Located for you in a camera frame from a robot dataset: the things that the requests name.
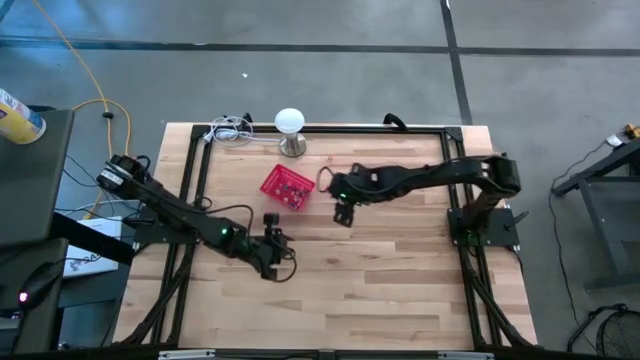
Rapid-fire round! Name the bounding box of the white coiled cable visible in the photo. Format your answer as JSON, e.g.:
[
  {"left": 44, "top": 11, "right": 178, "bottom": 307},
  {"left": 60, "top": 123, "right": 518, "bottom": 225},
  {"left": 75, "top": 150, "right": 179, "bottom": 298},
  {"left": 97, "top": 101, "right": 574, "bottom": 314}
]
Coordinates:
[{"left": 208, "top": 114, "right": 281, "bottom": 149}]

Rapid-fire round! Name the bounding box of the black wire fan guard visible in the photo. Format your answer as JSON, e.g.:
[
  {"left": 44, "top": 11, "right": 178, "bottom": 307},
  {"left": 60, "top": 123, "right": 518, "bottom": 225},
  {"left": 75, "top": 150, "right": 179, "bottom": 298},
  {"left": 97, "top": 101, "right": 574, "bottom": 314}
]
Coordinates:
[{"left": 567, "top": 303, "right": 640, "bottom": 359}]

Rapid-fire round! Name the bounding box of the white mushroom-shaped lamp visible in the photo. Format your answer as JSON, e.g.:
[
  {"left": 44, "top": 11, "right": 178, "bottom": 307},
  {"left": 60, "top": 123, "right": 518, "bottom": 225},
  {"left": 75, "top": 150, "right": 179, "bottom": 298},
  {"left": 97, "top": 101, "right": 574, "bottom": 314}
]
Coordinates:
[{"left": 273, "top": 107, "right": 309, "bottom": 159}]

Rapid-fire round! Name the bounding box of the red plastic basket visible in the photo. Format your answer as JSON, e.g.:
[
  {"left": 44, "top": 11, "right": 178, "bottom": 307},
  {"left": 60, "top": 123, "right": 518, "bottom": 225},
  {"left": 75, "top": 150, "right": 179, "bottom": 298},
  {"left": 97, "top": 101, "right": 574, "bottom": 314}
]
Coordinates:
[{"left": 258, "top": 163, "right": 317, "bottom": 212}]

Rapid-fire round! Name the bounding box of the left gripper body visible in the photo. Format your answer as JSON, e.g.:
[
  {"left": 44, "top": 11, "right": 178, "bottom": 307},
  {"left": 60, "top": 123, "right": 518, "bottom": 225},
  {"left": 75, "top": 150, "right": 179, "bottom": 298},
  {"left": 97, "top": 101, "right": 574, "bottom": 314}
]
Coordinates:
[{"left": 249, "top": 213, "right": 294, "bottom": 282}]

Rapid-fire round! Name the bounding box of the black computer mouse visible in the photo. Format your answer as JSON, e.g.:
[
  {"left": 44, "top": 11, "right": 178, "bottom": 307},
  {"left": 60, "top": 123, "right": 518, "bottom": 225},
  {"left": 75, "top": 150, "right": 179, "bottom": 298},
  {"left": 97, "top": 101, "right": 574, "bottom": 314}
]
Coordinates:
[{"left": 17, "top": 262, "right": 64, "bottom": 309}]

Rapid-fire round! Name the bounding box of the white paper box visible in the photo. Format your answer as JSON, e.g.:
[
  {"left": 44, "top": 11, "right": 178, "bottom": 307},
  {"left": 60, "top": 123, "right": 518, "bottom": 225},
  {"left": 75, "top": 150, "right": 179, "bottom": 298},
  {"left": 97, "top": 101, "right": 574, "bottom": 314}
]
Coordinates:
[{"left": 62, "top": 214, "right": 124, "bottom": 279}]

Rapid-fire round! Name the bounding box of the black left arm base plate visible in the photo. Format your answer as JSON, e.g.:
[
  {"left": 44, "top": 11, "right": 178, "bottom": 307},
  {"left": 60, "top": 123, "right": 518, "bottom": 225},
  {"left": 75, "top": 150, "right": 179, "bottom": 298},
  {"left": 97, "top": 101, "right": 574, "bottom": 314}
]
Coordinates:
[{"left": 132, "top": 202, "right": 206, "bottom": 246}]

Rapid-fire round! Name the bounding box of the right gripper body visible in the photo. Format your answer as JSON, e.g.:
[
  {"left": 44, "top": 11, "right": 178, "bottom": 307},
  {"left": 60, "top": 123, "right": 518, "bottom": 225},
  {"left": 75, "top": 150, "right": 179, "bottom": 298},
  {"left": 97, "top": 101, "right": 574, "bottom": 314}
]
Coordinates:
[{"left": 327, "top": 172, "right": 366, "bottom": 206}]

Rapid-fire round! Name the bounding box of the yellow white wipes canister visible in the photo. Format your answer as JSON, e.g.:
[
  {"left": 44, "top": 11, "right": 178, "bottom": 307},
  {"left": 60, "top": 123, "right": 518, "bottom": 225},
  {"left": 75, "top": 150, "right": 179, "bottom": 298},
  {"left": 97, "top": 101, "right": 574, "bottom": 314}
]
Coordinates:
[{"left": 0, "top": 88, "right": 47, "bottom": 146}]

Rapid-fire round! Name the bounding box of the black metal stand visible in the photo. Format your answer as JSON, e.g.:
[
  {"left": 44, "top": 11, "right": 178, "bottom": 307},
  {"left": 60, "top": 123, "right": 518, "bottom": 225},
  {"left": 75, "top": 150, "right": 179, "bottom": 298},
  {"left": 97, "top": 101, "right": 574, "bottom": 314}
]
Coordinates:
[{"left": 549, "top": 139, "right": 640, "bottom": 291}]

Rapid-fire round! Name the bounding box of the black side desk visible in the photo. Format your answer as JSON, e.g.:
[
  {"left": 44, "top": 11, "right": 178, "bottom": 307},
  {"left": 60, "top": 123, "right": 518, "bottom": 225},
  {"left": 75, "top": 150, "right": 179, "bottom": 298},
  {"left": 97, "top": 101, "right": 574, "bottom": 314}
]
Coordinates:
[{"left": 0, "top": 105, "right": 76, "bottom": 246}]

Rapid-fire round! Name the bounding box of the yellow extension cord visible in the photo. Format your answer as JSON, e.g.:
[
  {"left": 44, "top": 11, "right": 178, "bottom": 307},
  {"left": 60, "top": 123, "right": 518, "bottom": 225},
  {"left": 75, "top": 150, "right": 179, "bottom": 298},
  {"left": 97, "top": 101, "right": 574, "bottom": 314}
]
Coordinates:
[{"left": 29, "top": 0, "right": 132, "bottom": 221}]

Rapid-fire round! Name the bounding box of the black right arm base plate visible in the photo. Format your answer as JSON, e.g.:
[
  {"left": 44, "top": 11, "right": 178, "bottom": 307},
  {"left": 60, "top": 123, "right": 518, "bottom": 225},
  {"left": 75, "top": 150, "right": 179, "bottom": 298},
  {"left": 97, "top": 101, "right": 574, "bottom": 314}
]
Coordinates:
[{"left": 447, "top": 207, "right": 522, "bottom": 247}]

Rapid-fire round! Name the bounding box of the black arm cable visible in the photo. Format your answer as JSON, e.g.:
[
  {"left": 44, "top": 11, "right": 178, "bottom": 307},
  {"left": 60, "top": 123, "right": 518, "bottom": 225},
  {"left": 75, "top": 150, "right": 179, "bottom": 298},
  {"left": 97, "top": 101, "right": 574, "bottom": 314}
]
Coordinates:
[
  {"left": 316, "top": 165, "right": 335, "bottom": 195},
  {"left": 194, "top": 197, "right": 300, "bottom": 284}
]

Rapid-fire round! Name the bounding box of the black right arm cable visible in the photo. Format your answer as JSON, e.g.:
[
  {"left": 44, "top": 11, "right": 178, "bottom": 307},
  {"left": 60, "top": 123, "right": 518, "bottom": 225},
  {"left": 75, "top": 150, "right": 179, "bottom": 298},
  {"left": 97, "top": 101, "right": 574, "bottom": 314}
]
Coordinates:
[{"left": 316, "top": 165, "right": 335, "bottom": 195}]

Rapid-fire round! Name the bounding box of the silver bracket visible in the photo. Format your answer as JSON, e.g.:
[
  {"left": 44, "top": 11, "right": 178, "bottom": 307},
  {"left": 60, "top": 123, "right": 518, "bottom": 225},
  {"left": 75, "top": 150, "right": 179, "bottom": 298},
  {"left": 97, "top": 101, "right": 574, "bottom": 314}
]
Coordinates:
[
  {"left": 158, "top": 348, "right": 216, "bottom": 360},
  {"left": 438, "top": 350, "right": 495, "bottom": 360}
]

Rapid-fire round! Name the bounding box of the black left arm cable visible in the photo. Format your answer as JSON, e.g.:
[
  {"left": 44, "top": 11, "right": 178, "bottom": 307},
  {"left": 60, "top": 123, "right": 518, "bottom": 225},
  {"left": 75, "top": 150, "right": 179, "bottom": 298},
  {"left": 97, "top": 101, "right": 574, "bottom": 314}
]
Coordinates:
[{"left": 194, "top": 197, "right": 300, "bottom": 284}]

